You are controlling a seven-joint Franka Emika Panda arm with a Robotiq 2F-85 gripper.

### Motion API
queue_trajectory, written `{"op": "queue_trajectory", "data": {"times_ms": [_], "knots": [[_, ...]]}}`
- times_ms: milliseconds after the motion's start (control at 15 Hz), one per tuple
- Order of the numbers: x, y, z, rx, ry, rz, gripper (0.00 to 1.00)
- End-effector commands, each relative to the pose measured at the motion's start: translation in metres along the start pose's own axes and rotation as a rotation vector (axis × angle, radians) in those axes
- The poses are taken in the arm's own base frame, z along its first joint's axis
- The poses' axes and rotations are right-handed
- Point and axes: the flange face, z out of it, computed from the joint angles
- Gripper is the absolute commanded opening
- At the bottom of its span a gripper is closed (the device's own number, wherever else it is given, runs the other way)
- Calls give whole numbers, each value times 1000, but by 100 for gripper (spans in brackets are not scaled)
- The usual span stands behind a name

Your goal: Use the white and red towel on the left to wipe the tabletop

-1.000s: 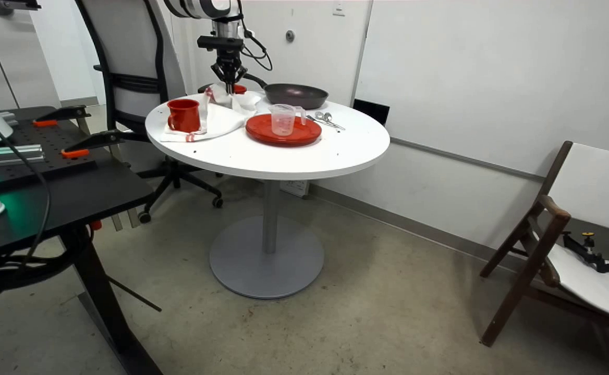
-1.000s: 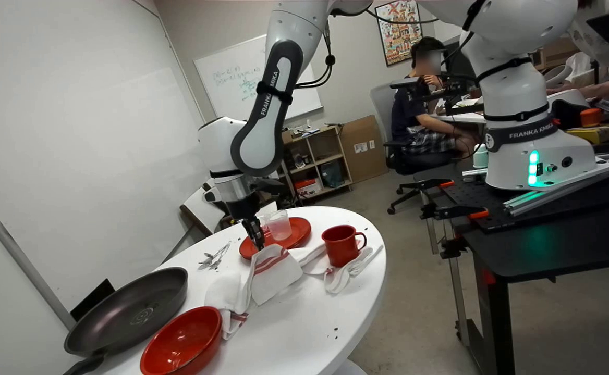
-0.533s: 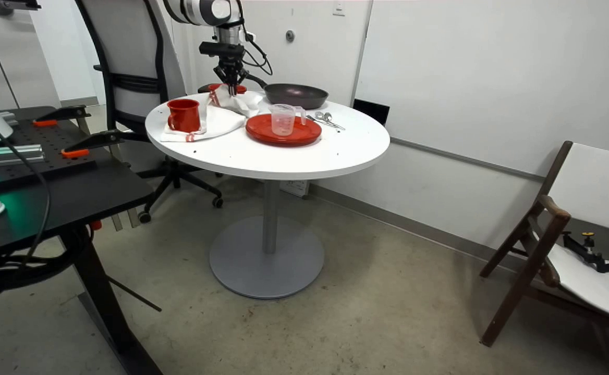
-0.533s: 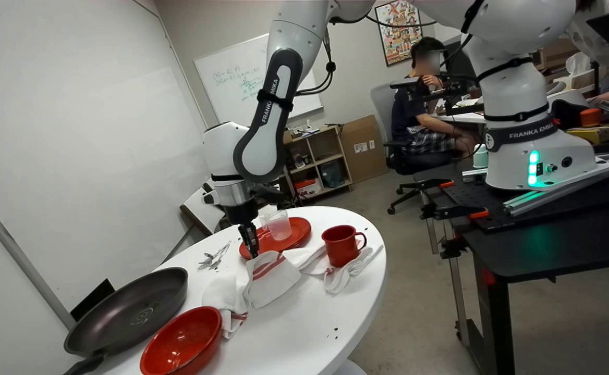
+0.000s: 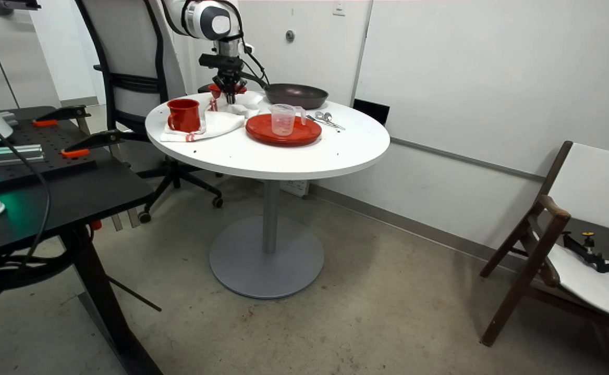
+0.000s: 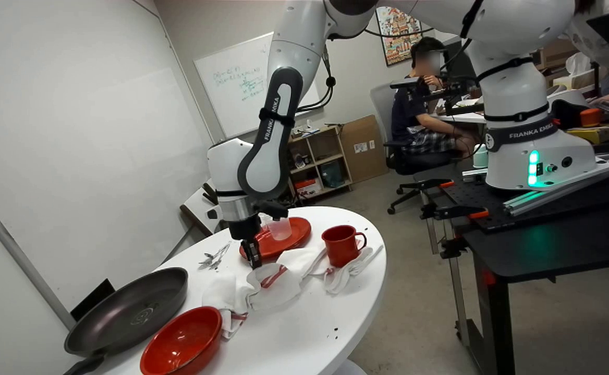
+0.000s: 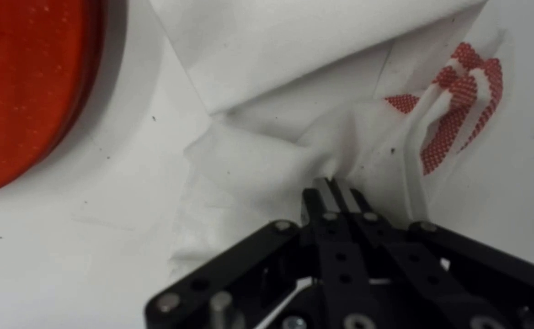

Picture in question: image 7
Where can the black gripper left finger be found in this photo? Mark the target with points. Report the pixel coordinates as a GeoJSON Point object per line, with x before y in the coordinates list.
{"type": "Point", "coordinates": [318, 207]}

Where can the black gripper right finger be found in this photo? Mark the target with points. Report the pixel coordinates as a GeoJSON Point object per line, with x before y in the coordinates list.
{"type": "Point", "coordinates": [355, 203]}

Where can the white and red towel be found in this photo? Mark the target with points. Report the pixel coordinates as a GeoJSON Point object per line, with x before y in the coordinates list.
{"type": "Point", "coordinates": [259, 165]}

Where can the plain white folded towel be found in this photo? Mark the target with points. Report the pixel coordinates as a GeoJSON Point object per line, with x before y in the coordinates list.
{"type": "Point", "coordinates": [278, 42]}

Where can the red plate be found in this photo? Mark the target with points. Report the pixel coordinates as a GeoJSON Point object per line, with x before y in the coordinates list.
{"type": "Point", "coordinates": [22, 79]}

